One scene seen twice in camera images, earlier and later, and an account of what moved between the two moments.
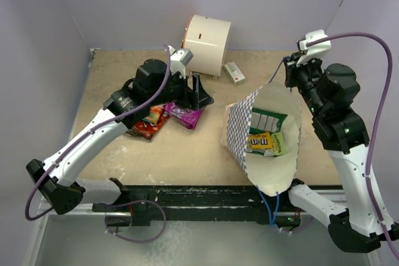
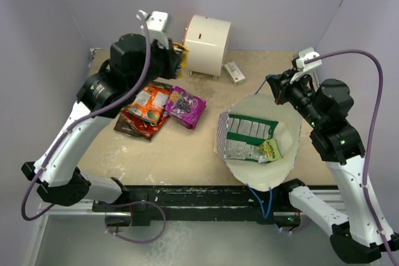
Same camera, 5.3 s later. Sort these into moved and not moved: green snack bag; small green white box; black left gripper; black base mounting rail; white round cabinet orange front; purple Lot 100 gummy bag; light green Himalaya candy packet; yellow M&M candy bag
Moved: green snack bag; light green Himalaya candy packet; yellow M&M candy bag; black left gripper
Not moved: purple Lot 100 gummy bag; black base mounting rail; white round cabinet orange front; small green white box
